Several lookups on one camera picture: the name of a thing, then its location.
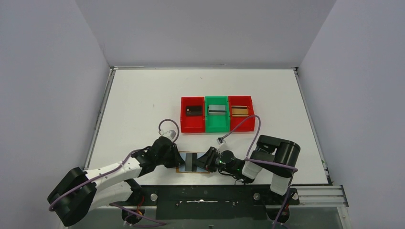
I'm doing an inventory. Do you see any red plastic bin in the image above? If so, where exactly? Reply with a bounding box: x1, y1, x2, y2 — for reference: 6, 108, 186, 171
180, 97, 206, 133
228, 95, 256, 133

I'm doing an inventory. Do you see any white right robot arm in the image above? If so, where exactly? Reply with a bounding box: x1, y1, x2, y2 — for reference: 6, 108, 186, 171
192, 135, 300, 196

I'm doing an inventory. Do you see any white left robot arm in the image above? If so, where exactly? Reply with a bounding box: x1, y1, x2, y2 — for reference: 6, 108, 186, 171
47, 136, 185, 227

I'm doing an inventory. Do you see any gold card in bin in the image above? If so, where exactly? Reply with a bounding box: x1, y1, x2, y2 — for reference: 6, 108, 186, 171
231, 105, 249, 117

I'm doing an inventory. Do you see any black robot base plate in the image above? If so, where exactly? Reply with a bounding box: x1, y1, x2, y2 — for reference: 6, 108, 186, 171
113, 185, 300, 220

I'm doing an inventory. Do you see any silver card in bin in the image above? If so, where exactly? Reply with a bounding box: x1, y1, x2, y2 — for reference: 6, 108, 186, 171
208, 104, 226, 115

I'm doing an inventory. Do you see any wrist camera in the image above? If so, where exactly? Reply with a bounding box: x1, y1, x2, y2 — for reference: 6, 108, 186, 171
159, 130, 178, 143
216, 137, 227, 152

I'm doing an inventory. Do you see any green plastic bin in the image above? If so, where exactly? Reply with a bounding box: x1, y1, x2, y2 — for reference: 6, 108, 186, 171
205, 96, 230, 133

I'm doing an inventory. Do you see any aluminium table frame rail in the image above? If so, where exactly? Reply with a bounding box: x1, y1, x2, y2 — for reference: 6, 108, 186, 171
295, 186, 349, 208

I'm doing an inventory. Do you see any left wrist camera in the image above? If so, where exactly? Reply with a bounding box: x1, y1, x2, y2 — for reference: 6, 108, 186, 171
159, 130, 178, 143

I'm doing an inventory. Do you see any yellow leather card holder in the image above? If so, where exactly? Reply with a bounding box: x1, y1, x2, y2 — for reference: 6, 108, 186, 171
176, 151, 210, 174

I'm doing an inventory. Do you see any right red plastic bin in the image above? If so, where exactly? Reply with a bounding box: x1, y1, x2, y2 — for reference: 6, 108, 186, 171
228, 95, 256, 133

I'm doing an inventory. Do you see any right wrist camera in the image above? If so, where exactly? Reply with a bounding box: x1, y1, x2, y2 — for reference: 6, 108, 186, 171
216, 137, 227, 152

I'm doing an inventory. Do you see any black card in bin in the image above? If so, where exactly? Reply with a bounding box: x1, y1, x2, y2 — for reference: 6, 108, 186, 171
185, 105, 203, 116

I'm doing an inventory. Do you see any left red plastic bin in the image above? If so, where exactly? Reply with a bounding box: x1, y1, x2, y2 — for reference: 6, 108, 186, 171
180, 97, 206, 133

